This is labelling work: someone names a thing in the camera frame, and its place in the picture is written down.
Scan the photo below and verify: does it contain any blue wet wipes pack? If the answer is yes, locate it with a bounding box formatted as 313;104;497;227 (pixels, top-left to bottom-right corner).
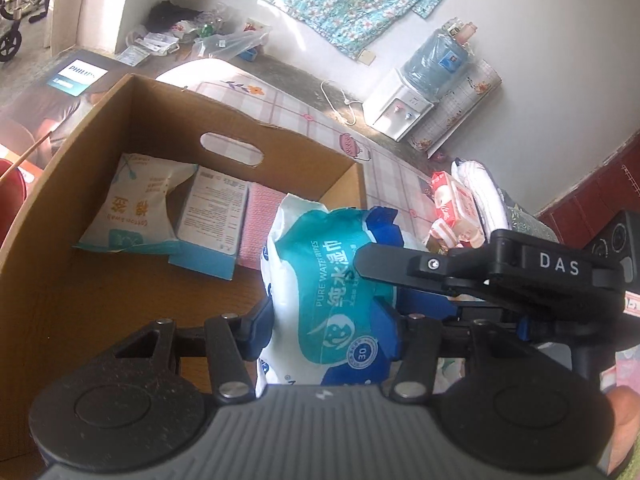
256;194;418;391

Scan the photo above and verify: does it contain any pink knitted cloth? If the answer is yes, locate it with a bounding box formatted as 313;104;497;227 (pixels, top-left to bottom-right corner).
238;182;285;270

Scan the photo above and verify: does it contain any white teal tissue pack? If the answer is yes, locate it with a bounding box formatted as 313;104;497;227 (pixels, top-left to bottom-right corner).
76;153;198;255

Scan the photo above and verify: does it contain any pink patterned pillow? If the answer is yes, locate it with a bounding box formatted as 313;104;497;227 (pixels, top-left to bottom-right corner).
600;292;639;393

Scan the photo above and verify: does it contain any grey leaf pattern quilt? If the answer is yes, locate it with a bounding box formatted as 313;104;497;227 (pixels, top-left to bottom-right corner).
485;169;559;243

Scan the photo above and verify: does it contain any white blue paper box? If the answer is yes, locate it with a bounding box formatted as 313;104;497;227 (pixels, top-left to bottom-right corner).
168;167;248;281

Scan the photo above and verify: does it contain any white blanket coloured stitching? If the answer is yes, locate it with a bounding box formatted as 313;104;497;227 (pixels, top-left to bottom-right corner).
451;158;511;240

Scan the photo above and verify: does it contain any red white wet wipes pack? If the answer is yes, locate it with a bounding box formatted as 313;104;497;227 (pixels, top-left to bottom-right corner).
427;171;485;252

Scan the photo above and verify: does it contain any brown cardboard box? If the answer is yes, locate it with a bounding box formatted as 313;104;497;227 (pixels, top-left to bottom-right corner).
1;75;366;462

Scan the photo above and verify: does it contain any water dispenser with bottle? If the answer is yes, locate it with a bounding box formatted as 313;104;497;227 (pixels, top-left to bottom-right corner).
362;18;477;142

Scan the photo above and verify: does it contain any clear plastic bag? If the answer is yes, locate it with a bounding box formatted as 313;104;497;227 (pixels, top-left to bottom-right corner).
191;27;271;61

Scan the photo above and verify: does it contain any white power cable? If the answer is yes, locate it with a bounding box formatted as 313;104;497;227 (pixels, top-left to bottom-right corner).
319;78;364;126

